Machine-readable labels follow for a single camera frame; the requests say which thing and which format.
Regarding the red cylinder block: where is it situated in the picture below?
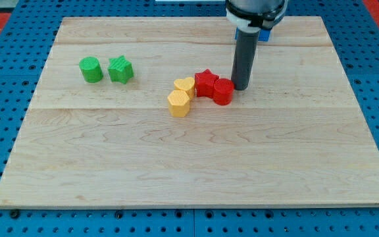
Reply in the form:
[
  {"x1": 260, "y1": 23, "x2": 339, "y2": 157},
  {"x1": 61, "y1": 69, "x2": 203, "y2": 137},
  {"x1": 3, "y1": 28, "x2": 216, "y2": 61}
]
[{"x1": 213, "y1": 78, "x2": 234, "y2": 105}]

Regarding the yellow hexagon block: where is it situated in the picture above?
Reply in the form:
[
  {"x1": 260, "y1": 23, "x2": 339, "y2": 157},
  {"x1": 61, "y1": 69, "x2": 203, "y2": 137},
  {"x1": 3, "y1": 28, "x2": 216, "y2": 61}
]
[{"x1": 167, "y1": 90, "x2": 190, "y2": 117}]

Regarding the yellow heart block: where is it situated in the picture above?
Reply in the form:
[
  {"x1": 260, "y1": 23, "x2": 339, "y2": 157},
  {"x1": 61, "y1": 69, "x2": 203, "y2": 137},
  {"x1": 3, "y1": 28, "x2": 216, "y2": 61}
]
[{"x1": 174, "y1": 77, "x2": 195, "y2": 99}]

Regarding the red star block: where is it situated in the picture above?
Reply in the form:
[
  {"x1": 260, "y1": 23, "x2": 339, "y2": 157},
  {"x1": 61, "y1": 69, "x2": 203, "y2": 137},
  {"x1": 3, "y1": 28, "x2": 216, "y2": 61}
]
[{"x1": 195, "y1": 69, "x2": 219, "y2": 98}]

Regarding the green star block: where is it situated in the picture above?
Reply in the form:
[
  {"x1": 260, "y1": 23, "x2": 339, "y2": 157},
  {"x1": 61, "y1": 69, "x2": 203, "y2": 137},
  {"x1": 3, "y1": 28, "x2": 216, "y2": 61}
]
[{"x1": 108, "y1": 55, "x2": 134, "y2": 84}]

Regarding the wooden board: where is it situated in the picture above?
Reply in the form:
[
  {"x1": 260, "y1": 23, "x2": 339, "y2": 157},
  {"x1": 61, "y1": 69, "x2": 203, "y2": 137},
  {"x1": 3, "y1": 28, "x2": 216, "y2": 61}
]
[{"x1": 0, "y1": 16, "x2": 379, "y2": 209}]

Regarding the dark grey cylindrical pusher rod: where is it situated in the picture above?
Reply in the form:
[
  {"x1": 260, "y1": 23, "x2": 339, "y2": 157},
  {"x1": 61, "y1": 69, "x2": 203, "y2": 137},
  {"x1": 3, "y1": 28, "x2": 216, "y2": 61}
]
[{"x1": 231, "y1": 30, "x2": 260, "y2": 91}]

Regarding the green cylinder block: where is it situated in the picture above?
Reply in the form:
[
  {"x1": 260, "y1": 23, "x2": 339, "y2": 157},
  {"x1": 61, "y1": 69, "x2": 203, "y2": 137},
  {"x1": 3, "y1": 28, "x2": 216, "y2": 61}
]
[{"x1": 79, "y1": 57, "x2": 103, "y2": 83}]

